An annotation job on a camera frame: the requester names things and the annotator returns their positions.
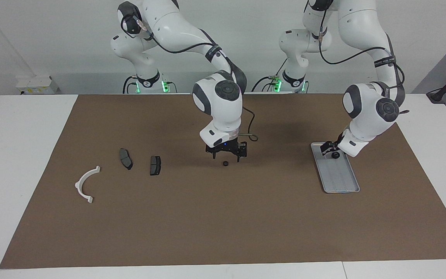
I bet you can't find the grey metal tray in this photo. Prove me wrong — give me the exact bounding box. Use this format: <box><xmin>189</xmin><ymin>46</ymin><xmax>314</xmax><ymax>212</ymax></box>
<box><xmin>310</xmin><ymin>142</ymin><xmax>360</xmax><ymax>194</ymax></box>

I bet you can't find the brown table mat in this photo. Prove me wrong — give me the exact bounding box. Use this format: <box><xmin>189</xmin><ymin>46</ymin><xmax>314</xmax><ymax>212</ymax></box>
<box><xmin>0</xmin><ymin>93</ymin><xmax>446</xmax><ymax>269</ymax></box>

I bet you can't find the curved dark brake pad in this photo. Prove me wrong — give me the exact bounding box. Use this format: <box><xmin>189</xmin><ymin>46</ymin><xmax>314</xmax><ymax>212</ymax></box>
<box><xmin>119</xmin><ymin>148</ymin><xmax>133</xmax><ymax>171</ymax></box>

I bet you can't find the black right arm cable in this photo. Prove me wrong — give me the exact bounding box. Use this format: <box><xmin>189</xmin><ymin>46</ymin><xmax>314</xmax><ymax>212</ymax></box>
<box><xmin>120</xmin><ymin>14</ymin><xmax>259</xmax><ymax>142</ymax></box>

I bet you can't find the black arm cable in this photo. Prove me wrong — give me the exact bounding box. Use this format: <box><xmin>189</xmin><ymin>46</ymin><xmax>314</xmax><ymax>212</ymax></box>
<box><xmin>120</xmin><ymin>14</ymin><xmax>259</xmax><ymax>142</ymax></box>
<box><xmin>317</xmin><ymin>0</ymin><xmax>406</xmax><ymax>101</ymax></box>

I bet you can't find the black base cable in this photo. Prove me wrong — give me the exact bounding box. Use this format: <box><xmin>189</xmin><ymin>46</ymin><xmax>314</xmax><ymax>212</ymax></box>
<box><xmin>122</xmin><ymin>76</ymin><xmax>138</xmax><ymax>94</ymax></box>
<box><xmin>251</xmin><ymin>58</ymin><xmax>289</xmax><ymax>93</ymax></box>

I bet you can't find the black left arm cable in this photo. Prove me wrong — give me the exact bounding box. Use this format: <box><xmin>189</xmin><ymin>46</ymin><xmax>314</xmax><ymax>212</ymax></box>
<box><xmin>317</xmin><ymin>0</ymin><xmax>406</xmax><ymax>101</ymax></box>

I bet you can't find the white curved plastic bracket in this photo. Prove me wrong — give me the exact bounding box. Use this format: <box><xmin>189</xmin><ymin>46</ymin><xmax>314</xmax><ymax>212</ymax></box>
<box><xmin>75</xmin><ymin>166</ymin><xmax>101</xmax><ymax>204</ymax></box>

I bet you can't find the white wall box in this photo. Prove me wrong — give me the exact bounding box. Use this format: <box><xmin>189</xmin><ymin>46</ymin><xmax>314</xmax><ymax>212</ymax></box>
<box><xmin>16</xmin><ymin>76</ymin><xmax>59</xmax><ymax>95</ymax></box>

